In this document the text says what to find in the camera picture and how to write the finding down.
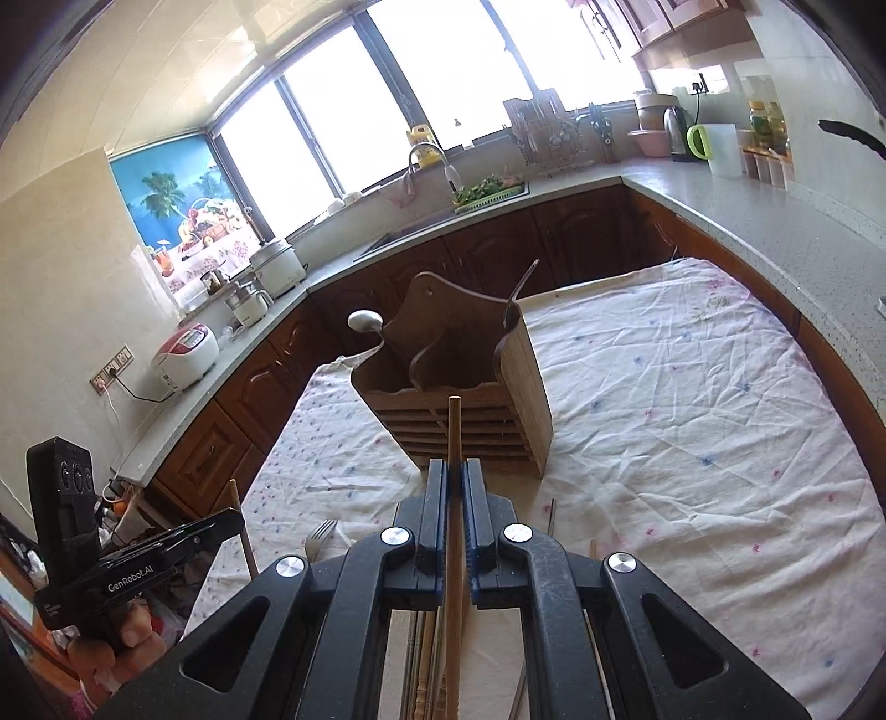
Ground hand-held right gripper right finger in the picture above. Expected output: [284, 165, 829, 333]
[462, 458, 814, 720]

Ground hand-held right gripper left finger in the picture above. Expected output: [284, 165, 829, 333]
[90, 458, 450, 720]

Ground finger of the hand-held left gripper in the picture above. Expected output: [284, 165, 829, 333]
[162, 507, 245, 556]

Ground wooden utensil holder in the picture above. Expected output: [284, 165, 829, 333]
[349, 272, 555, 479]

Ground person's left hand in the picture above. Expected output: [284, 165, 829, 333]
[67, 601, 168, 690]

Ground metal fork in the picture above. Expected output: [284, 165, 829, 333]
[305, 519, 339, 563]

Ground white and red rice cooker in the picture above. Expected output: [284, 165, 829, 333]
[151, 322, 223, 397]

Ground metal spoon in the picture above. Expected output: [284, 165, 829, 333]
[347, 309, 389, 353]

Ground small white electric pot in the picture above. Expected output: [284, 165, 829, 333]
[225, 280, 273, 328]

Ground floral tablecloth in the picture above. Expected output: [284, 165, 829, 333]
[183, 258, 880, 720]

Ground steel lidded rice cooker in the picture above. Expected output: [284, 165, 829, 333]
[249, 237, 308, 300]

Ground dark wooden lower cabinets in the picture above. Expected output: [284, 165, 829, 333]
[147, 178, 700, 531]

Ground kitchen sink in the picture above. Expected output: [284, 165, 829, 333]
[353, 206, 473, 263]

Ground green basket of vegetables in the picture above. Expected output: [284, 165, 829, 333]
[453, 175, 531, 213]

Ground curved kitchen faucet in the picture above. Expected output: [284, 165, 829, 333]
[407, 143, 462, 193]

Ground dish rack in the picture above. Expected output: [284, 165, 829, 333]
[502, 86, 597, 172]

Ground knife and scissors holder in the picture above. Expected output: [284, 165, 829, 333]
[588, 104, 621, 166]

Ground pink basin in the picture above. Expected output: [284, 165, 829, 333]
[627, 129, 671, 159]

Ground grey kitchen countertop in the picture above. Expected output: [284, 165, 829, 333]
[114, 156, 886, 486]

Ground stainless steel electric kettle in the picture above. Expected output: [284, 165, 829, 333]
[663, 104, 697, 162]

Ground beige ceramic pot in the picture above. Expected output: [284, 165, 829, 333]
[635, 92, 681, 132]

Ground kitchen window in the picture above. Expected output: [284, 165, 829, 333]
[213, 0, 660, 238]

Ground clear spice jar rack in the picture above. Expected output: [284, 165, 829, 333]
[739, 147, 791, 190]

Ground wooden upper cabinets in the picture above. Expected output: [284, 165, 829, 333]
[568, 0, 757, 71]

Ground wall power socket strip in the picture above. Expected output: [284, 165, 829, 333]
[89, 344, 134, 395]

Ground dark-handled utensil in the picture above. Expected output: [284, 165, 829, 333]
[504, 258, 542, 310]

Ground tropical fruit wall poster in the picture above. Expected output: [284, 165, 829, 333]
[109, 133, 270, 314]

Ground white pitcher green handle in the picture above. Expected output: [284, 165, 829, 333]
[687, 123, 742, 180]

